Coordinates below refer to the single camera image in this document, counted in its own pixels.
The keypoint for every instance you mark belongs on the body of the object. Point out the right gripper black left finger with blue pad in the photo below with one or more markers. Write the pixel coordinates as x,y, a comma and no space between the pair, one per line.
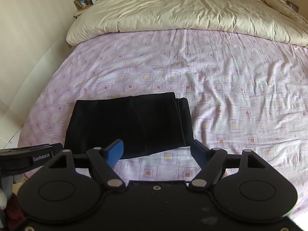
102,162

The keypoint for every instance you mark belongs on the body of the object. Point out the right dark photo frame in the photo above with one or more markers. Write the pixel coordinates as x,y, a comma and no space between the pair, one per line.
293,6

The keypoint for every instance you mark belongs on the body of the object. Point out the cream white duvet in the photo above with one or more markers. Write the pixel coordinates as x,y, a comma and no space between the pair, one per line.
268,19

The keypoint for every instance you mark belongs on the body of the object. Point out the black pants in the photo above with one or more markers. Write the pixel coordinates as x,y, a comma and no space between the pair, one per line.
147,124

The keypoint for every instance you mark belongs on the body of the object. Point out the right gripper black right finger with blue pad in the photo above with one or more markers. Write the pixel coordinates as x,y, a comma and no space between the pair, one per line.
211,163

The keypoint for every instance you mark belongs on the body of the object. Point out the wooden photo frame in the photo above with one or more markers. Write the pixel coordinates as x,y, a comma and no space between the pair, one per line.
82,4

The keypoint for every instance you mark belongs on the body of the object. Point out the pink patterned bed sheet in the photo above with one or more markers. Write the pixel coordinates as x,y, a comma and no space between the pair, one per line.
244,92

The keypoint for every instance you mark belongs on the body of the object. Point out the red white fuzzy sleeve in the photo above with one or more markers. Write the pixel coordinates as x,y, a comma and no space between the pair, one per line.
13,215

